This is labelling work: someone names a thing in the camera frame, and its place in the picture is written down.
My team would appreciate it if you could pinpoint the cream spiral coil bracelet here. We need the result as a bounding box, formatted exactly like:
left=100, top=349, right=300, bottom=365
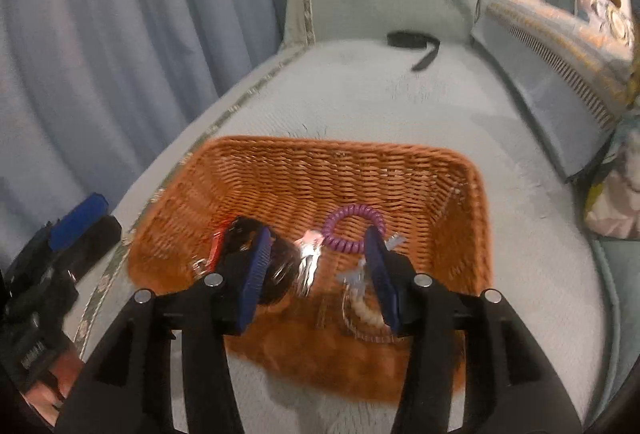
left=339, top=263, right=396, bottom=340

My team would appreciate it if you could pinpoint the purple spiral coil bracelet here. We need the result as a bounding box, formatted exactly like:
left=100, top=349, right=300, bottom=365
left=321, top=204, right=388, bottom=256

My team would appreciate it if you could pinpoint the left hand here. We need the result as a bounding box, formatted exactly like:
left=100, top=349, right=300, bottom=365
left=23, top=345, right=84, bottom=426

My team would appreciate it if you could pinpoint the teal quilted sofa cover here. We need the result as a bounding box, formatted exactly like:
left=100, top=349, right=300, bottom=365
left=74, top=38, right=622, bottom=434

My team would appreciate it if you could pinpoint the orange wicker basket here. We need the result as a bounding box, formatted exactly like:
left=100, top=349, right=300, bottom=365
left=128, top=136, right=492, bottom=403

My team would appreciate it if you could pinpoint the blue curtain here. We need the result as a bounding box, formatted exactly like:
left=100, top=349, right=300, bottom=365
left=1, top=0, right=284, bottom=265

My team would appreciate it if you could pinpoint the teal cushion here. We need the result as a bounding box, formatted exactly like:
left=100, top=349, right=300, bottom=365
left=590, top=235, right=639, bottom=420

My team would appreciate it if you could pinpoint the floral decorative pillow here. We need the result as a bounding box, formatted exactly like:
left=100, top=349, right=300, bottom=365
left=585, top=110, right=639, bottom=240

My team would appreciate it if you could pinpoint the striped sofa back cushion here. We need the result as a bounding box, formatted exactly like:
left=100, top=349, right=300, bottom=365
left=471, top=0, right=631, bottom=180

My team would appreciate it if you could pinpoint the far small floral pillow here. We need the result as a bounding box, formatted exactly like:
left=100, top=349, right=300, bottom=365
left=575, top=0, right=634, bottom=47

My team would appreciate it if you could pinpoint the black strap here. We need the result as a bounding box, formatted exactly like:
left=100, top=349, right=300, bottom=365
left=386, top=30, right=442, bottom=72

